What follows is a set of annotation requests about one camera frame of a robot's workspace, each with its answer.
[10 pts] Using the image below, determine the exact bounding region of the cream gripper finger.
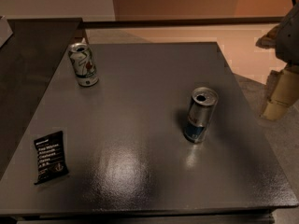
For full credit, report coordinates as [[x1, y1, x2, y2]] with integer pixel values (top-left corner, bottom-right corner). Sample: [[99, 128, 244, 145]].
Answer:
[[261, 64, 299, 120]]

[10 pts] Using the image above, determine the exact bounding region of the silver blue redbull can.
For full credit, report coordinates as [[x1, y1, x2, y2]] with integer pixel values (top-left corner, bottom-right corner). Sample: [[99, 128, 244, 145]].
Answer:
[[184, 87, 219, 144]]

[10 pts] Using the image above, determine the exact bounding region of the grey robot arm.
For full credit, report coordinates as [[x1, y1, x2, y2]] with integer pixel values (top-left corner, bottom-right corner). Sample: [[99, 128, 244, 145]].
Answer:
[[256, 0, 299, 120]]

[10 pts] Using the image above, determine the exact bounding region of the white green soda can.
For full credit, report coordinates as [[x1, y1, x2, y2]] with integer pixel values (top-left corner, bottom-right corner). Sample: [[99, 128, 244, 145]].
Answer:
[[68, 43, 99, 87]]

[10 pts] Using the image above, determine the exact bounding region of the black rxbar chocolate wrapper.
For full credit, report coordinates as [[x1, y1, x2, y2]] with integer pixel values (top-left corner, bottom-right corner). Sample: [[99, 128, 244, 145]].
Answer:
[[34, 131, 69, 185]]

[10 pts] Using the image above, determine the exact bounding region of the white paper sheet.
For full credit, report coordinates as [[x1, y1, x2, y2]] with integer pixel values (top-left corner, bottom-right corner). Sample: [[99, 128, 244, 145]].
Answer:
[[0, 16, 13, 48]]

